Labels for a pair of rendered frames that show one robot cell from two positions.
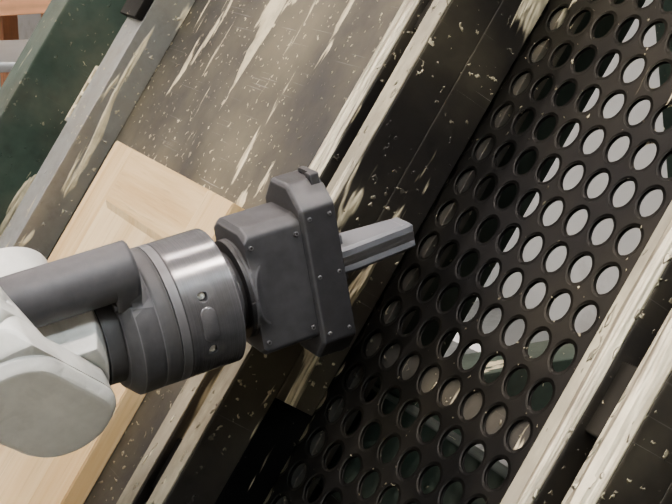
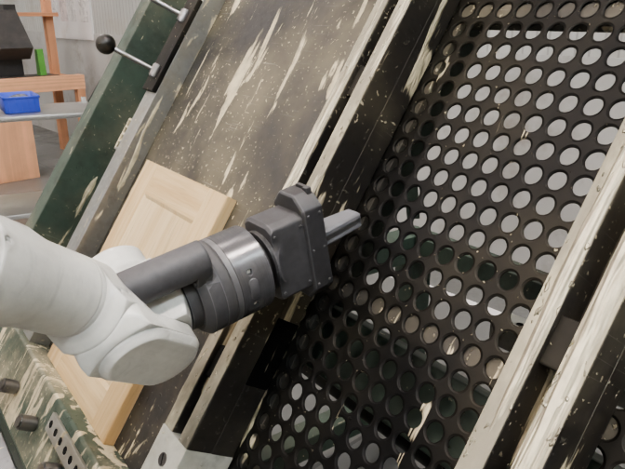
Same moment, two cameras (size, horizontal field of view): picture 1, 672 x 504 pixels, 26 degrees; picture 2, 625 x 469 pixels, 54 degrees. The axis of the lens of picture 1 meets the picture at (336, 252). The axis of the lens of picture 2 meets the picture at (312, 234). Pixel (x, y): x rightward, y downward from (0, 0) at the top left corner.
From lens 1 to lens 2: 0.32 m
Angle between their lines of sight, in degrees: 10
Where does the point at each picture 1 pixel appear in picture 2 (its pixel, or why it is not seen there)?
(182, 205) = (194, 197)
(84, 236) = (134, 213)
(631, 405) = (581, 349)
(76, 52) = (114, 110)
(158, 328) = (223, 295)
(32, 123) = (93, 149)
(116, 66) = (143, 118)
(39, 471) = not seen: hidden behind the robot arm
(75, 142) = (123, 161)
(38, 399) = (152, 355)
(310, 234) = (309, 225)
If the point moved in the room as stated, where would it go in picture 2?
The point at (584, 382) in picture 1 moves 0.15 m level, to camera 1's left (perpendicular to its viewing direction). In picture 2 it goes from (536, 329) to (339, 347)
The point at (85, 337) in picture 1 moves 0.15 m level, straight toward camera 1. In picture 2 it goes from (178, 306) to (211, 399)
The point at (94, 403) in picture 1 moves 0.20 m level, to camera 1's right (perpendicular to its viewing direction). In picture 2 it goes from (187, 349) to (406, 330)
